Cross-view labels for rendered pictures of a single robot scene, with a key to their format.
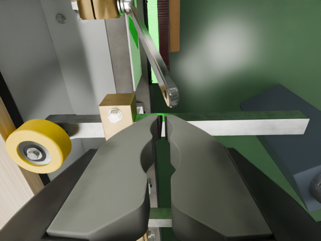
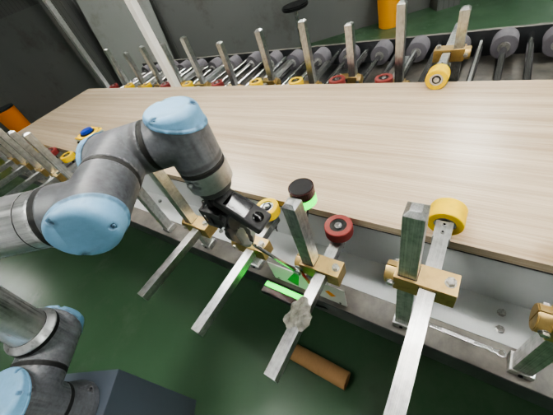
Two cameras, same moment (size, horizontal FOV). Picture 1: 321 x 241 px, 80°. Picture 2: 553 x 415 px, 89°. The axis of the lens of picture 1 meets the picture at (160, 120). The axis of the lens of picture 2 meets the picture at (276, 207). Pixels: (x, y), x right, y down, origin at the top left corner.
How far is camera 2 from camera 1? 0.59 m
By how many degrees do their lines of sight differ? 28
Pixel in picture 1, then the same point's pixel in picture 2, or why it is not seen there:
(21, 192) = (255, 190)
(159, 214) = (194, 238)
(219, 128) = (224, 286)
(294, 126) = (198, 324)
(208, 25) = (293, 403)
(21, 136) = (275, 207)
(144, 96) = (262, 272)
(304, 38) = not seen: outside the picture
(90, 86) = (289, 250)
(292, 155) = (128, 387)
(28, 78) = not seen: hidden behind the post
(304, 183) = (99, 378)
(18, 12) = not seen: hidden behind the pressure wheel
